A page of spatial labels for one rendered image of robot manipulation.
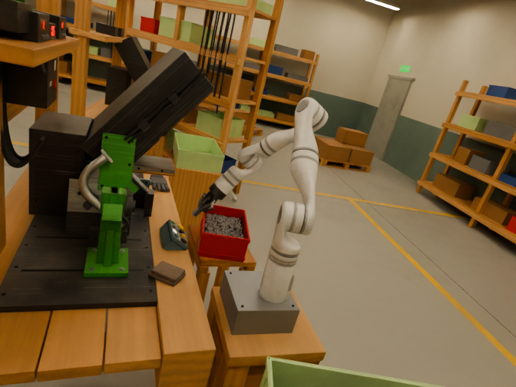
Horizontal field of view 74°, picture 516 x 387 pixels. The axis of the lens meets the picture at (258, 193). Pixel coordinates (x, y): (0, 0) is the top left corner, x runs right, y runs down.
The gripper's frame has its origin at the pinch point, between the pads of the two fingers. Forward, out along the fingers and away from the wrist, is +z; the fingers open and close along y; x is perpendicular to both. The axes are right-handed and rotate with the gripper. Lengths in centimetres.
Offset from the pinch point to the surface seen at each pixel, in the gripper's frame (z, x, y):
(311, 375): -4, 19, 75
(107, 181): 11.8, -34.0, -0.8
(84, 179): 15.0, -41.1, 2.5
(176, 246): 11.9, -1.9, 12.7
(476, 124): -342, 398, -296
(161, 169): -1.7, -19.0, -13.8
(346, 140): -206, 375, -496
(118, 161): 4.0, -35.9, -2.8
